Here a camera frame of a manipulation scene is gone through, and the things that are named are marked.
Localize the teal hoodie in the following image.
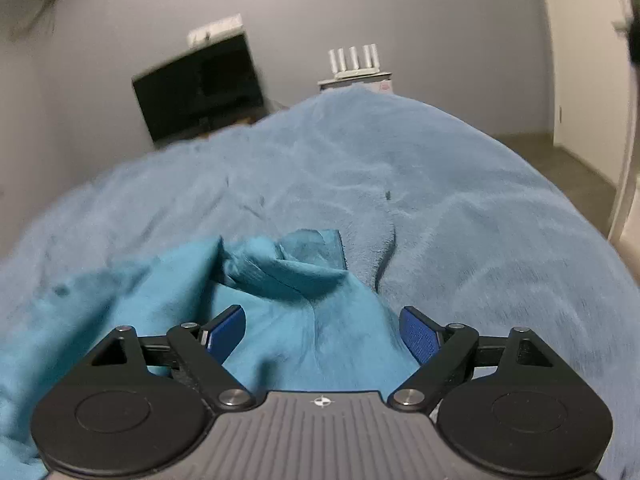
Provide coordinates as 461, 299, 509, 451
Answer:
0, 229, 423, 480

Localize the black monitor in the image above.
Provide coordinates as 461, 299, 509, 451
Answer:
131, 32, 265, 144

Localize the white router with antennas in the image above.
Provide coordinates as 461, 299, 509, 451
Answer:
328, 44, 384, 79

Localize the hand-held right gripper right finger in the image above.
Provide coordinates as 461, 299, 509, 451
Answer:
391, 304, 567, 412

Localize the white power strip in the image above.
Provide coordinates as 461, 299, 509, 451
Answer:
187, 15, 245, 48

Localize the light blue fleece blanket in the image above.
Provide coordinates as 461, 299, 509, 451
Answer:
0, 84, 640, 480

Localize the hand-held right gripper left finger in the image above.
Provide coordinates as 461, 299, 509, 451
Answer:
80, 304, 256, 411

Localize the white door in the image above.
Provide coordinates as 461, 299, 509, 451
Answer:
536, 0, 640, 247

